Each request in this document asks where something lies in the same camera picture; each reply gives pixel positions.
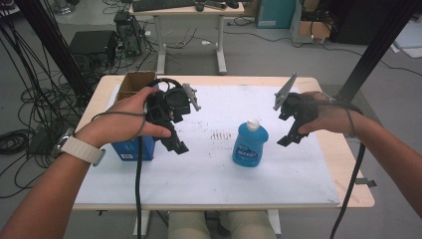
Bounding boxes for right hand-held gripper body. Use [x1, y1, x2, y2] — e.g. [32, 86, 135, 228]
[273, 73, 320, 130]

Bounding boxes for person's beige trousers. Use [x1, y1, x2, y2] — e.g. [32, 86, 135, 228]
[167, 210, 279, 239]

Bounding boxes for bundle of black cables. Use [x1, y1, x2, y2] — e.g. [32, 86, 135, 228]
[0, 18, 86, 200]

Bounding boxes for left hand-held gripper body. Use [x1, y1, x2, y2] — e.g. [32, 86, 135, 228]
[144, 83, 202, 125]

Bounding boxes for thin gray wrist cord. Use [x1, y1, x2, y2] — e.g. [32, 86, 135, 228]
[90, 111, 147, 137]

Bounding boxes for black equipment box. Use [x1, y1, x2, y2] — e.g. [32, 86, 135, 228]
[69, 30, 119, 68]

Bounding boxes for light wooden table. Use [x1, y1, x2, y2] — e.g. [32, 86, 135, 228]
[72, 74, 376, 237]

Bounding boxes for teal box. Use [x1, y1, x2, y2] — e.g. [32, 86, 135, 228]
[255, 0, 299, 30]

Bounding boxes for black keyboard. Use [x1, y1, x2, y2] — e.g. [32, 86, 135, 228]
[131, 0, 197, 13]

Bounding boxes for black metal stand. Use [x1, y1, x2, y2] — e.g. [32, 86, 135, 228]
[14, 0, 93, 105]
[334, 0, 421, 104]

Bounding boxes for blue bottle with white cap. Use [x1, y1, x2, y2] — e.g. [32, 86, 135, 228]
[231, 118, 270, 168]

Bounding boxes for open brown cardboard box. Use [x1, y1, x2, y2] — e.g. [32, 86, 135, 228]
[289, 0, 333, 45]

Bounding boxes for dark cabinet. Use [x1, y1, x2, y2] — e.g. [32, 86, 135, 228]
[327, 0, 401, 46]

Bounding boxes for person's right hand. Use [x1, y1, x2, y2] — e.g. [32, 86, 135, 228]
[297, 92, 361, 135]

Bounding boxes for thin dark wrist cord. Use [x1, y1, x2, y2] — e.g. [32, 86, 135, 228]
[344, 108, 356, 138]

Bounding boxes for black chair part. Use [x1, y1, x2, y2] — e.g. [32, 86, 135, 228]
[204, 211, 234, 239]

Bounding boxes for blue cardboard box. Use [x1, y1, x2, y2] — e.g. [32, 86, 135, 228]
[110, 70, 159, 162]

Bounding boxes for white band wristwatch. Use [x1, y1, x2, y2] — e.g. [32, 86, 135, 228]
[52, 127, 106, 167]

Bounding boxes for black computer tower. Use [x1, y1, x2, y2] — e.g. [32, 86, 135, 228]
[113, 11, 147, 58]

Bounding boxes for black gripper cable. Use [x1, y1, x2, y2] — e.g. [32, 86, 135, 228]
[316, 99, 367, 239]
[133, 78, 184, 239]

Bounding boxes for person's left hand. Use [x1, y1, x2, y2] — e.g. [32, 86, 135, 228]
[74, 86, 173, 149]

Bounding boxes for white sheets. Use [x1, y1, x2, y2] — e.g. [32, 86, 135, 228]
[390, 19, 422, 60]

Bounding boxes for white desk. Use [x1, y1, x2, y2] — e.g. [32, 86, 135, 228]
[128, 0, 246, 76]

